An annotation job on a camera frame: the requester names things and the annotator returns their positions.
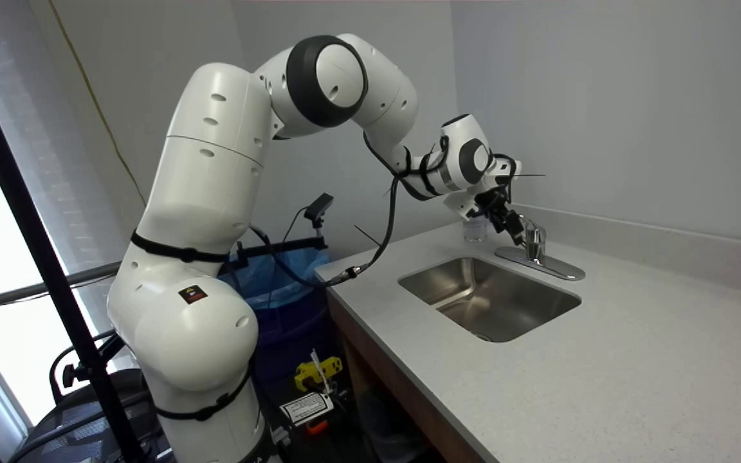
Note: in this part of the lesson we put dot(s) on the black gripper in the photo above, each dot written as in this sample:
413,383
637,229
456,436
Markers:
496,206

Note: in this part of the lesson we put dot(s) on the chrome sink faucet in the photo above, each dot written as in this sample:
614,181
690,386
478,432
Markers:
551,264

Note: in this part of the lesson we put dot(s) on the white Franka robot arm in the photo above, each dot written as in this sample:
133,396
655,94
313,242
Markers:
206,171

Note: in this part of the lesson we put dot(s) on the stainless steel sink basin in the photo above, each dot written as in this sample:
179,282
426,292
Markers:
489,300

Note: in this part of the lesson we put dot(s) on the brown wooden counter cabinet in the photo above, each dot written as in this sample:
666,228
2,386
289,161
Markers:
380,377

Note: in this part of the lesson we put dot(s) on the blue bin with bag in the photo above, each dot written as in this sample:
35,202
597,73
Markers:
289,316

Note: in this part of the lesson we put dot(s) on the yellow tool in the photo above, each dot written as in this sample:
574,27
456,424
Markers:
316,372

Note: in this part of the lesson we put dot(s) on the white labelled box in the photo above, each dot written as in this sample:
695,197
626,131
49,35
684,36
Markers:
308,409

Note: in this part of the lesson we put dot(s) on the black tripod pole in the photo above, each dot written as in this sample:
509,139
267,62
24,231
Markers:
36,248

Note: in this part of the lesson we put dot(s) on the black cart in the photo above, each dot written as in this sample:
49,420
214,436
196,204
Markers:
70,420

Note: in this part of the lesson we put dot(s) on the small black camera on stand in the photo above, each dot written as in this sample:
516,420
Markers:
321,208

